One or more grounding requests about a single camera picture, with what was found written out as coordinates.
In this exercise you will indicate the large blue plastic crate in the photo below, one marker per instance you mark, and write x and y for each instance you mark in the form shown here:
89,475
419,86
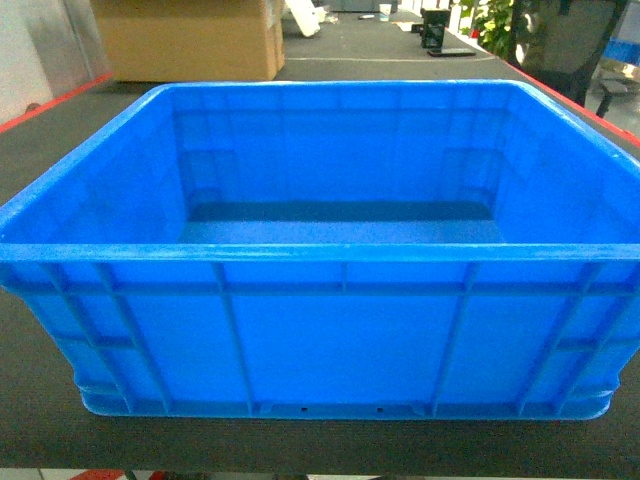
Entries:
390,250

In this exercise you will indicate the brown cardboard box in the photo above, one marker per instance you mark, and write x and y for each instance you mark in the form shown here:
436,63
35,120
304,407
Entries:
187,41

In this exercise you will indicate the white foam piece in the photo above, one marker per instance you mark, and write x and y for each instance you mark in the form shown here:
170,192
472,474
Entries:
307,16

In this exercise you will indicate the black device on table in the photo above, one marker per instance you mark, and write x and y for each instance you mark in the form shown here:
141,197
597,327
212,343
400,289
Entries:
435,22

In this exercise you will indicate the green potted plant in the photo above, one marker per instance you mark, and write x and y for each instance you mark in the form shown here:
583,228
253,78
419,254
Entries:
489,23

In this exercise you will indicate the black office chair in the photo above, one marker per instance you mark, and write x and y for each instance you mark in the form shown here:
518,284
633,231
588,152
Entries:
560,42

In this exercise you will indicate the black table with red edge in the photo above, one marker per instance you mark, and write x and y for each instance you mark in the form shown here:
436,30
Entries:
45,425

